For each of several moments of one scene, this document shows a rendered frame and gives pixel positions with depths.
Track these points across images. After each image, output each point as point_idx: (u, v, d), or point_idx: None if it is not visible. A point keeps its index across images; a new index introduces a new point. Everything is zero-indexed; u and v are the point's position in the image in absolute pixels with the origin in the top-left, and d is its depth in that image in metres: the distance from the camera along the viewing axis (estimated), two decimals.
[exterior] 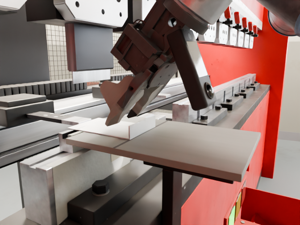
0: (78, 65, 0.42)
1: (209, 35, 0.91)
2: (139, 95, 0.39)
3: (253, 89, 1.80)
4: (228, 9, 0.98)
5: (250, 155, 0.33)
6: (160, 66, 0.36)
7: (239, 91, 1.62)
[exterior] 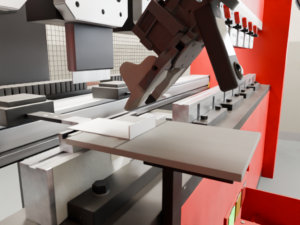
0: (78, 65, 0.42)
1: None
2: (162, 77, 0.37)
3: (253, 89, 1.80)
4: (228, 9, 0.98)
5: (250, 155, 0.33)
6: (187, 43, 0.34)
7: (239, 91, 1.62)
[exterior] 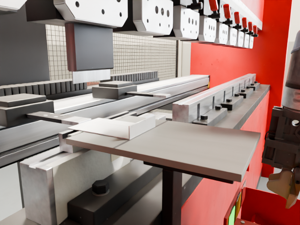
0: (78, 65, 0.42)
1: (209, 35, 0.91)
2: None
3: (253, 89, 1.80)
4: (228, 9, 0.98)
5: (250, 155, 0.33)
6: None
7: (239, 91, 1.62)
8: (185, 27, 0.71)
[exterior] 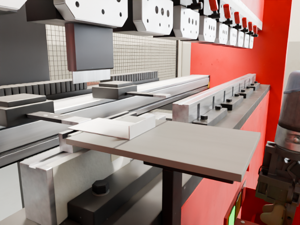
0: (78, 65, 0.42)
1: (209, 35, 0.91)
2: None
3: (253, 89, 1.80)
4: (228, 9, 0.98)
5: (250, 155, 0.33)
6: None
7: (239, 91, 1.62)
8: (185, 27, 0.71)
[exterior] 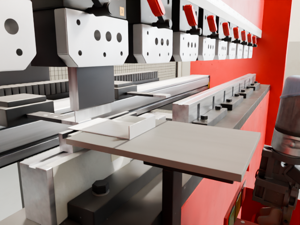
0: (81, 105, 0.44)
1: (208, 54, 0.92)
2: None
3: (253, 89, 1.80)
4: (227, 27, 0.99)
5: (250, 155, 0.33)
6: (296, 195, 0.51)
7: (239, 91, 1.62)
8: (184, 51, 0.72)
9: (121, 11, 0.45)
